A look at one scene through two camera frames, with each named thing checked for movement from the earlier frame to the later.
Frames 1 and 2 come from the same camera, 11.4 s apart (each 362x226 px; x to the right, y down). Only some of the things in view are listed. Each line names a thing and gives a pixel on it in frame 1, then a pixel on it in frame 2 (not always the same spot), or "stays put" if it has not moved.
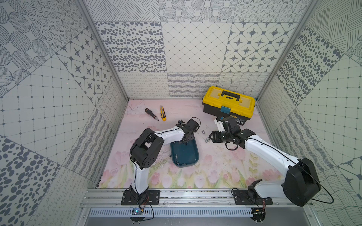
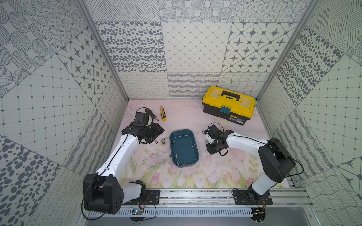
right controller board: (259, 214) stays put
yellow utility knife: (162, 113) stays put
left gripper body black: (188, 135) to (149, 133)
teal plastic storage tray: (184, 155) stays put
